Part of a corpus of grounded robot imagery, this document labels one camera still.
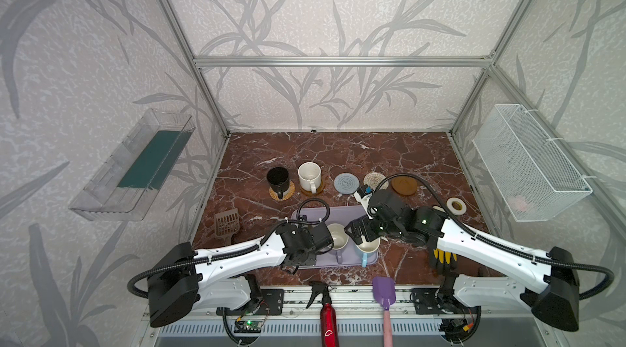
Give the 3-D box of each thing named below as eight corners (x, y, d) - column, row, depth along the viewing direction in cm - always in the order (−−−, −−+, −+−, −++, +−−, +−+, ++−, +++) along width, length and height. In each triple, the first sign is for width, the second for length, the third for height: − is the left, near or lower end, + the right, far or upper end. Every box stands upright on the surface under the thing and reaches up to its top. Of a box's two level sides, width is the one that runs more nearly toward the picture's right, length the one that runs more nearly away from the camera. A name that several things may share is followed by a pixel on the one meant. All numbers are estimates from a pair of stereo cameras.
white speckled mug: (299, 200, 99) (296, 186, 91) (301, 175, 107) (299, 161, 99) (320, 200, 99) (320, 186, 91) (321, 175, 107) (320, 161, 99)
